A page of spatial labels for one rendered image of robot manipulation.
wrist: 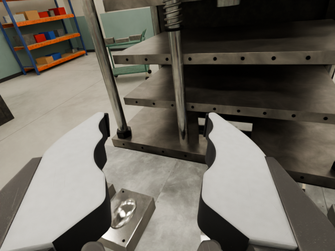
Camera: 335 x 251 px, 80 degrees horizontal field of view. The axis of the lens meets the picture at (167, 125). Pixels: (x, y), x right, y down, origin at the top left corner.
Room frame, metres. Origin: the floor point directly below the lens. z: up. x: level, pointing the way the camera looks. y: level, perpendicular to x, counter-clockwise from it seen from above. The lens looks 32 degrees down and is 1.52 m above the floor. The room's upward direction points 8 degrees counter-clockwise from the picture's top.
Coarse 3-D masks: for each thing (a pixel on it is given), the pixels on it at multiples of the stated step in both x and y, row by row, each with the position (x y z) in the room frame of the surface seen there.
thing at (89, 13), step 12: (84, 0) 1.09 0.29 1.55; (84, 12) 1.09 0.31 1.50; (96, 12) 1.11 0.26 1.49; (156, 12) 1.69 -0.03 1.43; (96, 24) 1.09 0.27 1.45; (156, 24) 1.69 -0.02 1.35; (96, 36) 1.09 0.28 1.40; (96, 48) 1.09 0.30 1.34; (108, 60) 1.10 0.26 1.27; (108, 72) 1.09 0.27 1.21; (108, 84) 1.09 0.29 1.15; (120, 108) 1.10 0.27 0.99; (120, 120) 1.09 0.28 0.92; (120, 132) 1.08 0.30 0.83
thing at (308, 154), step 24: (144, 120) 1.27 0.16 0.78; (168, 120) 1.22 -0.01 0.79; (192, 120) 1.18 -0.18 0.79; (264, 120) 1.06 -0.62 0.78; (288, 120) 1.02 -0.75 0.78; (120, 144) 1.07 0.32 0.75; (144, 144) 0.98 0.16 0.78; (168, 144) 0.95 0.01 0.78; (192, 144) 0.91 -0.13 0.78; (264, 144) 0.83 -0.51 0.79; (288, 144) 0.80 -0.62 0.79; (312, 144) 0.78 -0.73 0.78; (288, 168) 0.64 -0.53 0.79; (312, 168) 0.62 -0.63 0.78
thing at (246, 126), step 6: (204, 114) 0.94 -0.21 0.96; (222, 114) 0.92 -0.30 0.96; (198, 120) 0.91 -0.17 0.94; (204, 120) 0.90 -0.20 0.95; (228, 120) 0.85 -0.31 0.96; (234, 120) 0.84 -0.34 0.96; (240, 120) 0.83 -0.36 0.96; (246, 120) 0.83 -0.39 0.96; (252, 120) 0.82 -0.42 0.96; (198, 126) 0.92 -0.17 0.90; (240, 126) 0.82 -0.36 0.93; (246, 126) 0.80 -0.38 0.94; (246, 132) 0.80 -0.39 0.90; (204, 138) 0.90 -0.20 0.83
